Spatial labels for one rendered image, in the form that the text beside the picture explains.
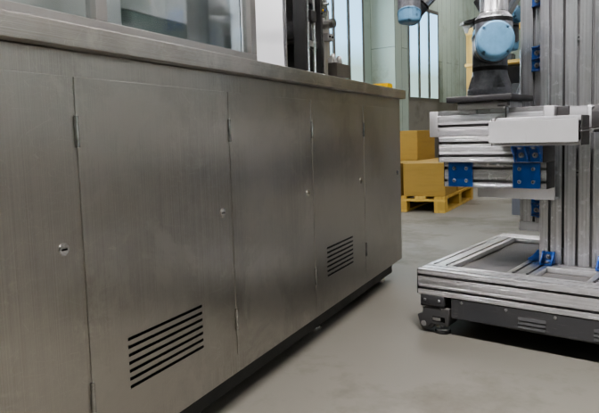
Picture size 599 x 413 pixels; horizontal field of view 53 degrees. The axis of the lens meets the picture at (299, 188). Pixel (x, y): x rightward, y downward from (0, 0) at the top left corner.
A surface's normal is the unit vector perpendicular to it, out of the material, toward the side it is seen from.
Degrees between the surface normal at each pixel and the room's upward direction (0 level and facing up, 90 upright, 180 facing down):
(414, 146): 90
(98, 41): 90
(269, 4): 90
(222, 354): 90
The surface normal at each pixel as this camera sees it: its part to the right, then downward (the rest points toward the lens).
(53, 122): 0.90, 0.01
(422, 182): -0.41, 0.09
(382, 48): -0.62, 0.08
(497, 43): -0.22, 0.22
